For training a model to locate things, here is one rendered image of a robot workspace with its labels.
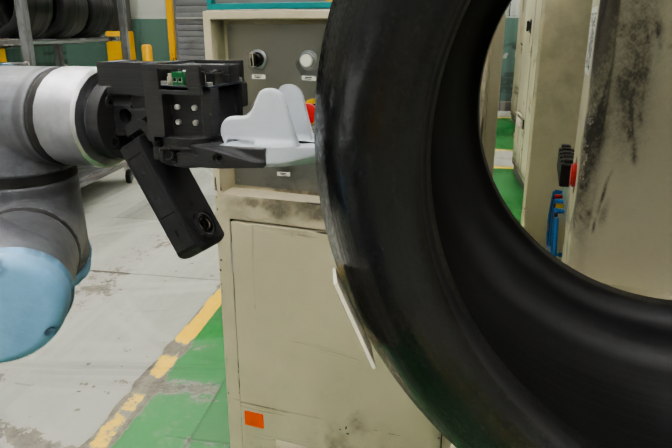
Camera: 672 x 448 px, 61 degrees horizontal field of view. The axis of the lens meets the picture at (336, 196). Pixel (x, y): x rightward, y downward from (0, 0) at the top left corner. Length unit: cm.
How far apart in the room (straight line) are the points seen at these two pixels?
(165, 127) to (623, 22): 47
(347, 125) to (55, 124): 29
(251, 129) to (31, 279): 19
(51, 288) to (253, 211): 77
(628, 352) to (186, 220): 44
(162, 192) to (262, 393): 94
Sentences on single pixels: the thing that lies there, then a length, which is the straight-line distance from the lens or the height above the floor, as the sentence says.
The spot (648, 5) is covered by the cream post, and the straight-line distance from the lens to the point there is 68.
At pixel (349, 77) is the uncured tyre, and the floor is 121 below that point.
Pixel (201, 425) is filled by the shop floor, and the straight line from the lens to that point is 203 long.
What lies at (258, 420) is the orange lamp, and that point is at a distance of 144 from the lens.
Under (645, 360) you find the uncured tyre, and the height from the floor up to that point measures 93.
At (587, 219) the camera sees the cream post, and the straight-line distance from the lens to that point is 71.
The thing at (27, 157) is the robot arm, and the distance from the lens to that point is 59.
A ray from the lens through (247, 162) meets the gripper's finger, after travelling 44.
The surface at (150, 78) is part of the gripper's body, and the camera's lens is 47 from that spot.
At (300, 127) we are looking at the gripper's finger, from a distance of 47.
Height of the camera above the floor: 123
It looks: 16 degrees down
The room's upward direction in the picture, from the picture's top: straight up
